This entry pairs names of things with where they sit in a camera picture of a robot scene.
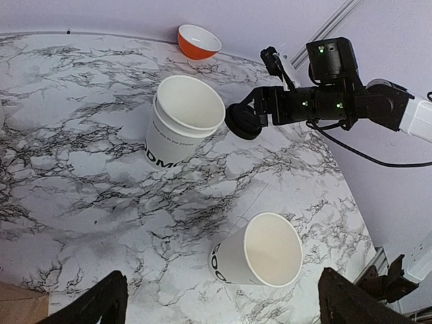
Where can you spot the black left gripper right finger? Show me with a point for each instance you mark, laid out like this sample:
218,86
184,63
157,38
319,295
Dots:
341,301

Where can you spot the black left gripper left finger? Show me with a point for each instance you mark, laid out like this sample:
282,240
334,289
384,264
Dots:
105,302

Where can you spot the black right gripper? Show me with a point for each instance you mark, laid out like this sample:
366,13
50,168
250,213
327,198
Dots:
309,104

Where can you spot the black coffee cup lid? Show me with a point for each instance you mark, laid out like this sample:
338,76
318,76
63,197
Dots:
242,121

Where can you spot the white paper cups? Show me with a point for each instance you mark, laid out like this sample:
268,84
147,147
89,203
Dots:
185,112

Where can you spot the single white paper cup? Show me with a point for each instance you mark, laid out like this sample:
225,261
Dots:
267,251

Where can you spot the brown paper bag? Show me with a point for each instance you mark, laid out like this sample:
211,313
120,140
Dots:
19,305

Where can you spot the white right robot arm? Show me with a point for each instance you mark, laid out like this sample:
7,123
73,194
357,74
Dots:
380,101

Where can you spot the orange white bowl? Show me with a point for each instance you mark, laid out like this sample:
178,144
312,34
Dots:
197,43

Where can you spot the front aluminium rail frame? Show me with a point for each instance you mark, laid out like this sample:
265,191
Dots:
403,275

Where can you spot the right corner aluminium post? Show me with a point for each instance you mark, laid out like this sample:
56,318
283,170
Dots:
330,26

